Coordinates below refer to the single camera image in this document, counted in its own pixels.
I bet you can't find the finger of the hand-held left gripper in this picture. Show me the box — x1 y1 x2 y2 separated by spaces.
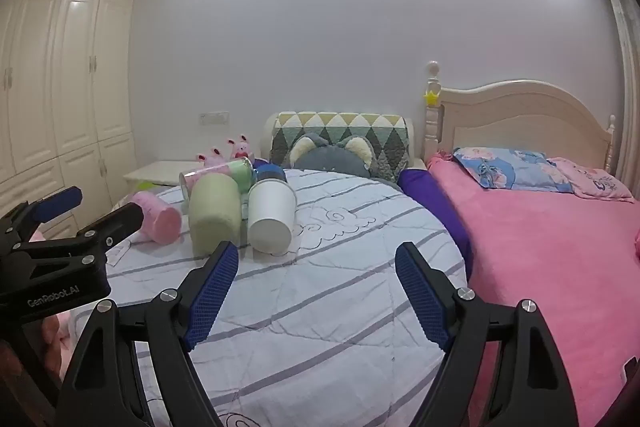
0 187 84 244
11 203 145 259

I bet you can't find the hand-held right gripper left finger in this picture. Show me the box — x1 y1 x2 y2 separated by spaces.
55 241 240 427

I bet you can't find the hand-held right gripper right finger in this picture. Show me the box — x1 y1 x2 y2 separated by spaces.
395 242 581 427

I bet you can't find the pink cup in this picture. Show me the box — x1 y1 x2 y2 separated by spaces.
128 191 183 244

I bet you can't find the white cup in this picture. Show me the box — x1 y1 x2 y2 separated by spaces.
247 180 297 254

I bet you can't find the clear cup with green lining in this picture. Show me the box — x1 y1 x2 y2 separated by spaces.
179 158 255 202

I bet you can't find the blue cup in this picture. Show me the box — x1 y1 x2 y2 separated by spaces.
255 163 287 184

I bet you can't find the white nightstand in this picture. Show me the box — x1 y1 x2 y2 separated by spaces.
123 160 207 196

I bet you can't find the purple bed sheet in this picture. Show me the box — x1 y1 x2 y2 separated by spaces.
398 167 474 289

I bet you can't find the white striped duvet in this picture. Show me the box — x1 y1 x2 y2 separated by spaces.
70 169 469 427

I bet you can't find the pink plush toy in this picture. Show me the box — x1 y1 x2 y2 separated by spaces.
196 148 227 168
227 134 254 160

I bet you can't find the cream wardrobe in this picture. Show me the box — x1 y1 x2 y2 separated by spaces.
0 0 147 235

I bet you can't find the pink blanket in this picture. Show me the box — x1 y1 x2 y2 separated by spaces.
426 151 640 427

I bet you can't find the blue printed pillow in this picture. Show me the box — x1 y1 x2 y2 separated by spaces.
452 147 575 194

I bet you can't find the diamond pattern cushion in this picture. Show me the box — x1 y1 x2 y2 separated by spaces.
270 111 409 181

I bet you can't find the grey cat plush pillow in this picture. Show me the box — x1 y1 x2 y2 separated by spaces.
290 133 377 180

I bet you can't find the cream wooden bed headboard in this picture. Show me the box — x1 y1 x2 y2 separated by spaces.
424 61 617 176

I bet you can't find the pink printed pillow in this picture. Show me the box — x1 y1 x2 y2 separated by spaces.
546 157 635 200

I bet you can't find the cream curtain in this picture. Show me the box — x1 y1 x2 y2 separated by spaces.
597 0 640 204

